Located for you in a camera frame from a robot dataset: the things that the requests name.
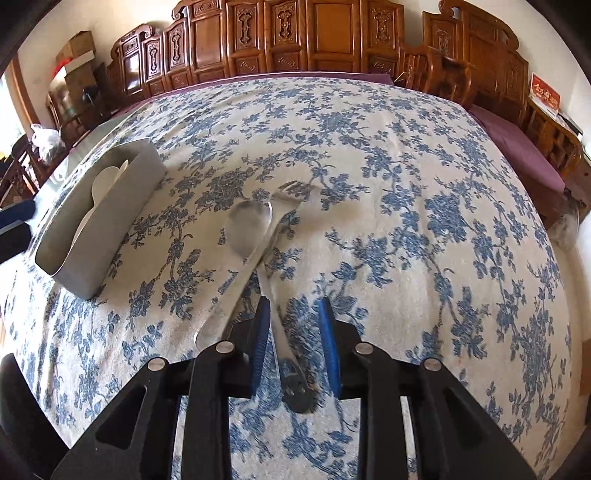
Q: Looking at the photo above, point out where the blue floral tablecloth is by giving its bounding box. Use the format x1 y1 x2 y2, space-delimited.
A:
0 76 578 480

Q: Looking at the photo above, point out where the white plastic spoon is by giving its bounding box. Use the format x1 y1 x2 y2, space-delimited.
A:
75 159 131 237

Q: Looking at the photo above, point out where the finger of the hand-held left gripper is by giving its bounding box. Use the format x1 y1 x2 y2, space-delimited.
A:
0 222 31 265
0 199 37 229

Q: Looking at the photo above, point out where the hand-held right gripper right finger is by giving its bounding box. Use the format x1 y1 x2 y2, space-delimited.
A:
318 296 539 480

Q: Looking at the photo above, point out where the row of carved wooden chairs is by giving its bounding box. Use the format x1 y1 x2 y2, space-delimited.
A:
106 0 585 188

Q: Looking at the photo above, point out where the red box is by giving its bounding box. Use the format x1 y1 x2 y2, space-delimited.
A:
527 72 561 119

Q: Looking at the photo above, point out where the grey rectangular container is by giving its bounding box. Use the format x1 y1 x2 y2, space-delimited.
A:
34 137 167 300

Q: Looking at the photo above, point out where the stack of cardboard boxes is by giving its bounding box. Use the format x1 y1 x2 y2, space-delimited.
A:
54 30 99 100

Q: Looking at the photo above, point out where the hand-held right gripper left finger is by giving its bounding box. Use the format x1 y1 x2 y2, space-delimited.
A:
51 295 272 480

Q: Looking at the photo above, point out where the dark wooden chair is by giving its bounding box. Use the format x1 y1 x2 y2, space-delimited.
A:
0 135 48 199

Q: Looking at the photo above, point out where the large metal spoon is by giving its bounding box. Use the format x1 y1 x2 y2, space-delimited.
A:
195 199 274 352

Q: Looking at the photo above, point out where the metal fork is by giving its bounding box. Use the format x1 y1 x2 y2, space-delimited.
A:
255 181 320 414

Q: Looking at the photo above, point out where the white plastic bag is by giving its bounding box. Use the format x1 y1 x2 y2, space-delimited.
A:
30 123 66 161

